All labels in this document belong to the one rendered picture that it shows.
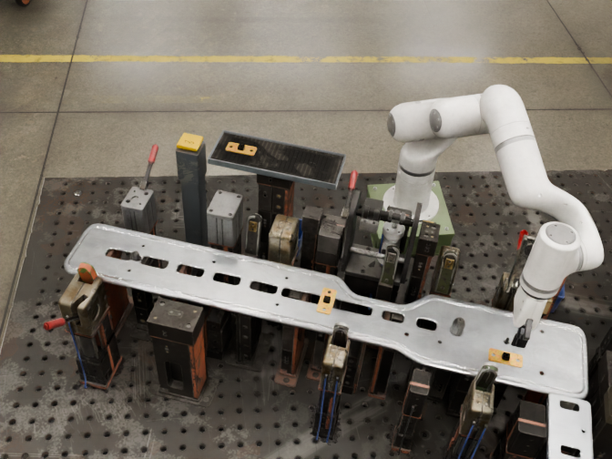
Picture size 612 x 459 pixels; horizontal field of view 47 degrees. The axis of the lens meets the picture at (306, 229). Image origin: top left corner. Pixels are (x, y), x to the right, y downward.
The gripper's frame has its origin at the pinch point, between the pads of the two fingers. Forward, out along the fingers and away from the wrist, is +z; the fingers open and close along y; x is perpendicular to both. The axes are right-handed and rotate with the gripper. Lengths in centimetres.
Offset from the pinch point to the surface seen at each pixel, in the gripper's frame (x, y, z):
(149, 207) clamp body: -102, -22, 9
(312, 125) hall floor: -92, -210, 112
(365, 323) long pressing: -35.5, -0.8, 12.3
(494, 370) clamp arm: -5.0, 13.0, 0.9
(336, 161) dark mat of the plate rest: -53, -42, -4
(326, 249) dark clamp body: -50, -21, 9
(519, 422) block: 4.3, 15.8, 14.4
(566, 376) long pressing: 14.9, 1.2, 12.4
